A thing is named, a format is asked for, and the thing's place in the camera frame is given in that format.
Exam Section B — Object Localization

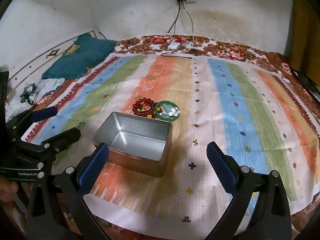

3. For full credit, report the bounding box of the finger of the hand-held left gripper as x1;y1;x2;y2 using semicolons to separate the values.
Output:
41;127;82;153
6;106;59;131

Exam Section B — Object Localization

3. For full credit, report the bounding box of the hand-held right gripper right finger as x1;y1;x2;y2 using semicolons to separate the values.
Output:
206;141;293;240

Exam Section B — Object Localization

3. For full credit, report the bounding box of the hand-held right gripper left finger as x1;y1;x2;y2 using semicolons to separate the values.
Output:
26;142;110;240

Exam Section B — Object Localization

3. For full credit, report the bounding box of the metal tin box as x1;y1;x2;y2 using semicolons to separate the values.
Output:
92;112;173;178

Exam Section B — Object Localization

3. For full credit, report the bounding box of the red bead bracelet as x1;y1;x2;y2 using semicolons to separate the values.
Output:
132;99;157;117

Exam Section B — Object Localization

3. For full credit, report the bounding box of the green jade bangle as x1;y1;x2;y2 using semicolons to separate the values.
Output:
154;100;181;122

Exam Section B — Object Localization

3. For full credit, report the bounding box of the person's left hand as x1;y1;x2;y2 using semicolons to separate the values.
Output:
0;179;18;202

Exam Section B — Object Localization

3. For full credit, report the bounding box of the white patterned cloth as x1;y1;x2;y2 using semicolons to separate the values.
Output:
5;77;65;120

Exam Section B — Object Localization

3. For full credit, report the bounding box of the white bordered sheet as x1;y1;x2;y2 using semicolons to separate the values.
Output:
7;30;100;98

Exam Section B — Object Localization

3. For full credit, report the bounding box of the striped colourful cloth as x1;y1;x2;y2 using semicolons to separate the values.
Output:
21;54;320;233

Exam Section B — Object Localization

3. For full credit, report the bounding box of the teal pillow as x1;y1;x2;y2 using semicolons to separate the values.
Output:
41;33;116;80

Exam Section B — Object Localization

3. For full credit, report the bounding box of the yellow curtain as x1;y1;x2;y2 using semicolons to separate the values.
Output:
287;0;320;64

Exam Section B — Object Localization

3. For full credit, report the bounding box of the short black cable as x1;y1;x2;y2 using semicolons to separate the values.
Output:
161;52;193;60

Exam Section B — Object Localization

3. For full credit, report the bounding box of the thin charger cable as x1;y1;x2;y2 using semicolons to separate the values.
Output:
180;4;198;54

